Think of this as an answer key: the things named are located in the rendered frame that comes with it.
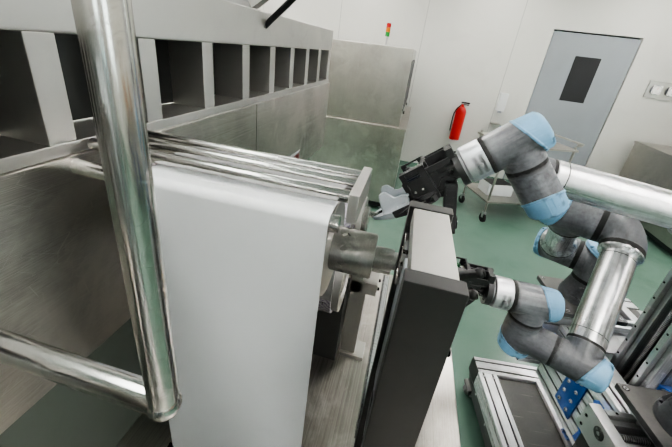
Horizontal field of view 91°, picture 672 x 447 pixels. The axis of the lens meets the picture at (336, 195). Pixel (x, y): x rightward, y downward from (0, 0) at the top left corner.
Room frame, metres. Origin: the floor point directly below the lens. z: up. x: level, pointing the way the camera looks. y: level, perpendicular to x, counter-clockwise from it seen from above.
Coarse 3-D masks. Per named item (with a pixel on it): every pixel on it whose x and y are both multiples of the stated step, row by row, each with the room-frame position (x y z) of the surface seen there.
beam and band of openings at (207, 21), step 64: (0, 0) 0.34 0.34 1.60; (64, 0) 0.40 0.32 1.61; (192, 0) 0.63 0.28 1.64; (0, 64) 0.36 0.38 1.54; (64, 64) 0.46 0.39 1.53; (192, 64) 0.66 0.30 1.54; (256, 64) 0.96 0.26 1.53; (320, 64) 1.55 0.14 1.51; (0, 128) 0.37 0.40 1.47; (64, 128) 0.37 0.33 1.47
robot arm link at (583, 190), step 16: (560, 160) 0.70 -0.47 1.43; (560, 176) 0.67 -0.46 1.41; (576, 176) 0.66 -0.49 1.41; (592, 176) 0.66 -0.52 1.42; (608, 176) 0.66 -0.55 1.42; (576, 192) 0.65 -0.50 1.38; (592, 192) 0.65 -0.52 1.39; (608, 192) 0.64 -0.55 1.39; (624, 192) 0.63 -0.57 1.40; (640, 192) 0.63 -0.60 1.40; (656, 192) 0.63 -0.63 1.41; (608, 208) 0.64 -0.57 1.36; (624, 208) 0.63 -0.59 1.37; (640, 208) 0.62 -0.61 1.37; (656, 208) 0.61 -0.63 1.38; (656, 224) 0.62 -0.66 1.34
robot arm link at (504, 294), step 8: (496, 280) 0.64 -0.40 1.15; (504, 280) 0.64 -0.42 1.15; (512, 280) 0.64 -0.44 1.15; (496, 288) 0.62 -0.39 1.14; (504, 288) 0.62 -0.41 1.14; (512, 288) 0.62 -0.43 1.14; (496, 296) 0.61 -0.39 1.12; (504, 296) 0.61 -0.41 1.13; (512, 296) 0.61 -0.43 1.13; (496, 304) 0.61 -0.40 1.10; (504, 304) 0.60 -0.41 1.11; (512, 304) 0.60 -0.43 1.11
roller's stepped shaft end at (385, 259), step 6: (378, 246) 0.39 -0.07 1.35; (378, 252) 0.38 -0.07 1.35; (384, 252) 0.38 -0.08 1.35; (390, 252) 0.38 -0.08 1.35; (396, 252) 0.39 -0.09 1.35; (378, 258) 0.38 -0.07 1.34; (384, 258) 0.38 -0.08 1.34; (390, 258) 0.38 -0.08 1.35; (396, 258) 0.38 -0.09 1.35; (378, 264) 0.37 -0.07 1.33; (384, 264) 0.37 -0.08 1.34; (390, 264) 0.37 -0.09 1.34; (384, 270) 0.38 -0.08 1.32; (390, 270) 0.37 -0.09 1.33
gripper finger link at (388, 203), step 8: (384, 192) 0.63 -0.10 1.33; (384, 200) 0.63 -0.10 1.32; (392, 200) 0.62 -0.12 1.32; (400, 200) 0.62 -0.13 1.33; (408, 200) 0.62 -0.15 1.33; (384, 208) 0.63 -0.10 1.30; (392, 208) 0.62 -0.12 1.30; (376, 216) 0.64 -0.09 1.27; (384, 216) 0.62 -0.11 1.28; (392, 216) 0.61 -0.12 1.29
